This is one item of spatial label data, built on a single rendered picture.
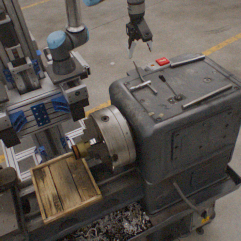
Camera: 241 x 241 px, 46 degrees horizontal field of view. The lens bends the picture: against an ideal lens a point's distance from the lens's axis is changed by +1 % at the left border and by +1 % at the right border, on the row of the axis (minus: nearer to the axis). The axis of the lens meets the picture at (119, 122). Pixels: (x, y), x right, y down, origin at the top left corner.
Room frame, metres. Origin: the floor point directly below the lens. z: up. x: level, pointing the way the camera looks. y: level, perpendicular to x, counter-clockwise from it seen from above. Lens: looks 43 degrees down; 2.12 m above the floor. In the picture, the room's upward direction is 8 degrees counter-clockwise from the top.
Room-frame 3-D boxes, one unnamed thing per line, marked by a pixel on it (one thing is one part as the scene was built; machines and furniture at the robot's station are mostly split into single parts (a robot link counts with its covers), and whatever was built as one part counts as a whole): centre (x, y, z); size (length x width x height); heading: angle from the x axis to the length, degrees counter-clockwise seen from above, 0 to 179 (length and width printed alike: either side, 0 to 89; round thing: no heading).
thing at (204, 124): (1.14, -0.31, 1.06); 0.59 x 0.48 x 0.39; 109
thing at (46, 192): (0.90, 0.34, 0.89); 0.36 x 0.30 x 0.04; 19
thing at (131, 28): (1.22, -0.14, 1.56); 0.09 x 0.08 x 0.12; 19
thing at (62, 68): (1.59, 0.30, 1.21); 0.15 x 0.15 x 0.10
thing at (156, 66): (1.34, -0.26, 1.23); 0.13 x 0.08 x 0.05; 109
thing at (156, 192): (1.14, -0.31, 0.43); 0.60 x 0.48 x 0.86; 109
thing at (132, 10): (1.21, -0.14, 1.64); 0.08 x 0.08 x 0.05
